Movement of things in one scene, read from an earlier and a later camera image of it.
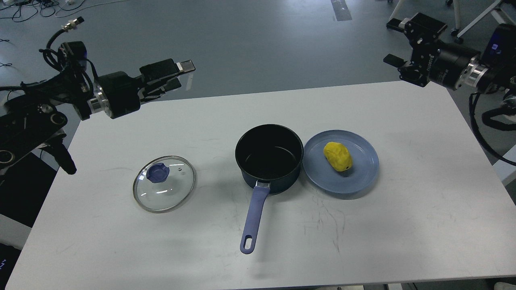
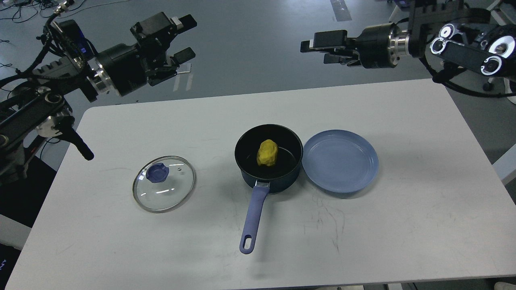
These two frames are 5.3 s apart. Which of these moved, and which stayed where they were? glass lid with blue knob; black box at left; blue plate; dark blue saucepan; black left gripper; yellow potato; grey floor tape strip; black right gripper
Moved: black left gripper; black right gripper; yellow potato
Stayed: blue plate; grey floor tape strip; dark blue saucepan; glass lid with blue knob; black box at left
